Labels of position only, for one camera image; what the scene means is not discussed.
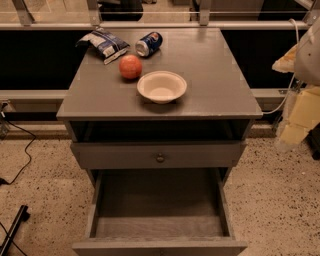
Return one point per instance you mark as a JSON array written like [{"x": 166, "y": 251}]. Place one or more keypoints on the blue pepsi can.
[{"x": 149, "y": 44}]

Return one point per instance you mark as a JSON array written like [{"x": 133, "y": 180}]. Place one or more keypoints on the grey wooden drawer cabinet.
[{"x": 103, "y": 107}]

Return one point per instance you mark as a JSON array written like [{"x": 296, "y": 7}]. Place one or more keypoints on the metal railing frame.
[{"x": 160, "y": 20}]

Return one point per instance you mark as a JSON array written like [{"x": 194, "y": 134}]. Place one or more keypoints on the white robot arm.
[{"x": 303, "y": 60}]

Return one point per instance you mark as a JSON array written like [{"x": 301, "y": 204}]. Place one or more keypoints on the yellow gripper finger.
[
  {"x": 300, "y": 117},
  {"x": 286, "y": 63}
]

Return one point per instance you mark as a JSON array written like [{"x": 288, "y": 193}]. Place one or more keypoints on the open grey middle drawer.
[{"x": 164, "y": 212}]

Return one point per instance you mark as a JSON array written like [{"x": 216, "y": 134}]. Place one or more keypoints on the black floor bar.
[{"x": 21, "y": 216}]

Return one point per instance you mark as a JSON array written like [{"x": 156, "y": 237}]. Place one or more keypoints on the closed grey top drawer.
[{"x": 157, "y": 155}]

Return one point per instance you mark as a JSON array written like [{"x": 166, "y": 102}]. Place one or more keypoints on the white paper bowl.
[{"x": 162, "y": 87}]

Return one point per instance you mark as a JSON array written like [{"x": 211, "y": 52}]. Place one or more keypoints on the red apple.
[{"x": 130, "y": 67}]

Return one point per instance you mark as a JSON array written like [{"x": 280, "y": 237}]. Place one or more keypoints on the blue white chip bag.
[{"x": 108, "y": 45}]

